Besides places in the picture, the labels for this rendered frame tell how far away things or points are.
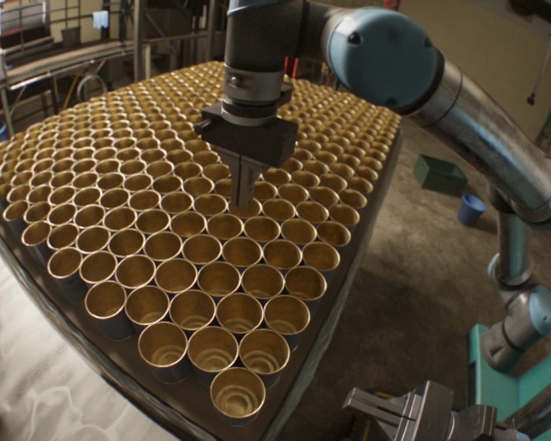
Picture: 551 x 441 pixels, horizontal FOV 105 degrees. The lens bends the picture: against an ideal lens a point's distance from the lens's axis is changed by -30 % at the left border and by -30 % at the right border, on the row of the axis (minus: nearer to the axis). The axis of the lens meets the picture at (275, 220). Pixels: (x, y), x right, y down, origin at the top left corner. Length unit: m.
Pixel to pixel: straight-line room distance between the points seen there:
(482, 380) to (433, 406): 0.44
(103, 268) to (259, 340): 0.31
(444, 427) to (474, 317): 2.13
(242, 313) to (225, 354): 0.07
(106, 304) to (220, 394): 0.24
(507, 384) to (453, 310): 1.58
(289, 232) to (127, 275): 0.32
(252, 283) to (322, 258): 0.15
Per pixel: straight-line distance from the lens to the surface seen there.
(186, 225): 0.61
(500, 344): 0.91
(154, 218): 0.61
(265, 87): 0.37
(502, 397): 0.93
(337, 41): 0.23
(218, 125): 0.42
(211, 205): 0.64
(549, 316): 0.85
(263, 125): 0.39
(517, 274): 0.85
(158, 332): 0.46
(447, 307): 2.45
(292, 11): 0.35
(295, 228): 0.60
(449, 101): 0.27
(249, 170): 0.44
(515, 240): 0.72
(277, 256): 0.57
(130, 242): 0.59
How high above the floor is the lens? 1.55
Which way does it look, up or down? 39 degrees down
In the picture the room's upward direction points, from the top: 11 degrees clockwise
